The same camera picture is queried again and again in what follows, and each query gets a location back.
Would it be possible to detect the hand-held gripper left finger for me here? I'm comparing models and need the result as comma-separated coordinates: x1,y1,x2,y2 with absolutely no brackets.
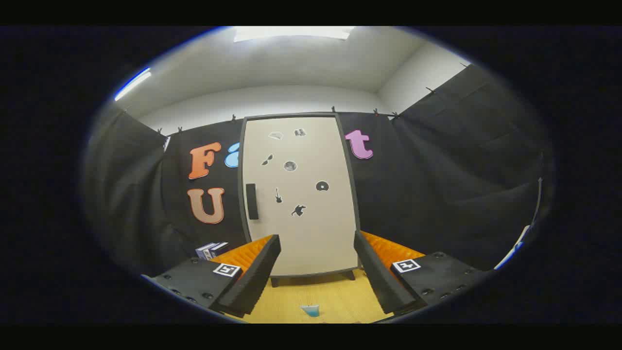
141,234,282,319

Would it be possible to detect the white cabinet door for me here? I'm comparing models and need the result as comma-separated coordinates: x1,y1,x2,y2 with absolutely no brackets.
242,116,359,277

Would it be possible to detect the dark grey cabinet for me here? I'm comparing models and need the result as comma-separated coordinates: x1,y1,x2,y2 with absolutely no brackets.
238,112,363,288

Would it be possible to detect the black backdrop cloth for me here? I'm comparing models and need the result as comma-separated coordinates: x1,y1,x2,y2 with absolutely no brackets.
83,63,554,278

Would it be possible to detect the dark blue book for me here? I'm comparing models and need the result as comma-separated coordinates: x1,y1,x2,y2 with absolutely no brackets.
195,242,229,261

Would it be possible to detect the ceiling light strip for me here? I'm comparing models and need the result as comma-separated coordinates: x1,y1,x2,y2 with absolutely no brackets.
114,68,153,102

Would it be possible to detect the black door handle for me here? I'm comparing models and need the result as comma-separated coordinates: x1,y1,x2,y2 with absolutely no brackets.
245,183,259,220

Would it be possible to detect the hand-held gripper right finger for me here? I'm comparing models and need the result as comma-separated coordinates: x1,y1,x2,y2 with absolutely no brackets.
353,230,492,315

